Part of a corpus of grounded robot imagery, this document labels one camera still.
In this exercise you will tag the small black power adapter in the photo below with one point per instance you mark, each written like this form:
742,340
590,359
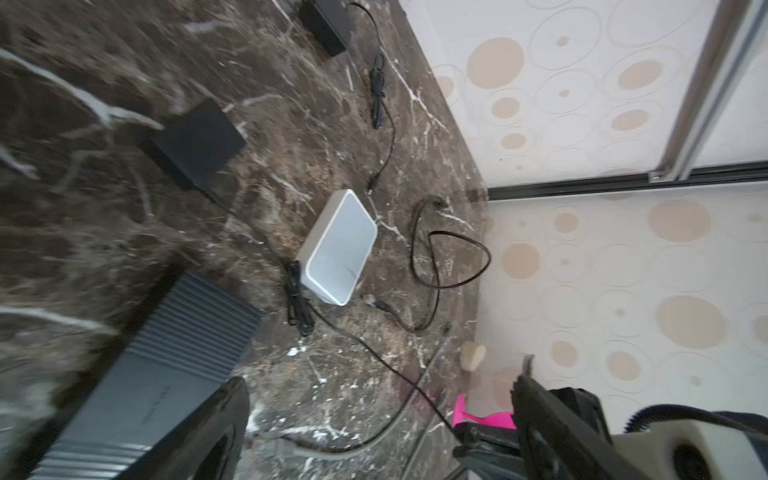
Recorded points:
195,146
329,23

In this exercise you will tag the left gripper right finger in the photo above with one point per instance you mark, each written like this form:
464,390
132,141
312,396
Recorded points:
555,443

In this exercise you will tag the white network switch box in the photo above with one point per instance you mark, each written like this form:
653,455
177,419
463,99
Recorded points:
336,250

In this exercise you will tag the pink funnel cup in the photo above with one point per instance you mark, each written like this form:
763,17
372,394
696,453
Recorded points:
498,419

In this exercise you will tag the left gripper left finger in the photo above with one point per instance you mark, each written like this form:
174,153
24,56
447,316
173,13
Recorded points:
205,445

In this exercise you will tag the horizontal aluminium rail back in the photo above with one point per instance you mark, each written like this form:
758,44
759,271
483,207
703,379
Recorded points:
727,51

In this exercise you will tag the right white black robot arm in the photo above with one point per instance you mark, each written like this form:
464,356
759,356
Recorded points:
664,441

